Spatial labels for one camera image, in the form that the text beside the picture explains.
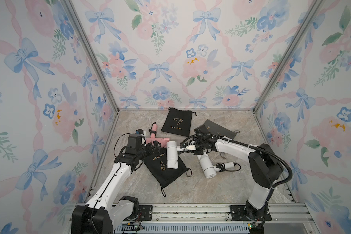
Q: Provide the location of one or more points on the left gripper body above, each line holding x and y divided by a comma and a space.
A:
141, 152

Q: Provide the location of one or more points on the aluminium front rail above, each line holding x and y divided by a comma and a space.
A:
215, 219

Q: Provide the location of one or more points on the grey drawstring pouch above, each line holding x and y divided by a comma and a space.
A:
211, 127

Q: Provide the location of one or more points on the black pouch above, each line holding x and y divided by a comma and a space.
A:
178, 122
157, 165

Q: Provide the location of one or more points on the pink hair dryer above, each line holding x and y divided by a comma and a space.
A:
153, 136

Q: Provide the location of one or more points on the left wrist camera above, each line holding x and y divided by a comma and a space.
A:
142, 132

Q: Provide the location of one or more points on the white hair dryer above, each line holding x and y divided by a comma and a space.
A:
173, 149
211, 170

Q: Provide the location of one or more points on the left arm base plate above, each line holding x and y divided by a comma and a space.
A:
142, 212

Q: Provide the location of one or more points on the black pouch at back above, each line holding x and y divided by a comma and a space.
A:
178, 122

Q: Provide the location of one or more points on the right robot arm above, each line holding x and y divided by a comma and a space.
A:
265, 166

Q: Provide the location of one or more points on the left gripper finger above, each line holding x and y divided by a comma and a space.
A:
154, 146
154, 153

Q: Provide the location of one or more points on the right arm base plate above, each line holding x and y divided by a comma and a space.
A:
250, 214

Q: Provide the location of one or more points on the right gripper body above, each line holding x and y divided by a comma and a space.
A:
197, 139

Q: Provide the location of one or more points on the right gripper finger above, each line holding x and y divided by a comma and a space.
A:
187, 144
190, 151

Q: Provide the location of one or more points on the black pouch in front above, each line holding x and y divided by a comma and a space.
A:
157, 165

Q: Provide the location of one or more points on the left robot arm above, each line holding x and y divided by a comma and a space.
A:
100, 214

